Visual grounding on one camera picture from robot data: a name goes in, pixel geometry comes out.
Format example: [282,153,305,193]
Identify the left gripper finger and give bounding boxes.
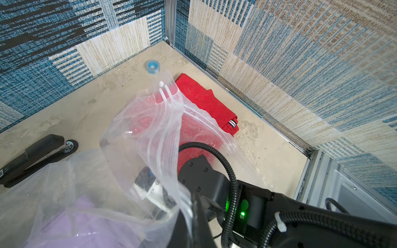
[167,193,217,248]

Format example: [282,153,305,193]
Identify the clear plastic vacuum bag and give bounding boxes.
[1,72,263,248]

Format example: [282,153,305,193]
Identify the lilac garment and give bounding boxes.
[24,194,145,248]

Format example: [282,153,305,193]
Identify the red trousers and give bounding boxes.
[123,73,239,175]

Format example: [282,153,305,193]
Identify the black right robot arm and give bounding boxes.
[169,142,397,248]

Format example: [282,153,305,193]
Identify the black stapler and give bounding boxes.
[1,134,79,188]

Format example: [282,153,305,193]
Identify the blue tape roll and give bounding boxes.
[146,60,160,75]

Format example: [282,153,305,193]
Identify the aluminium front rail frame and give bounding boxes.
[293,150,397,224]

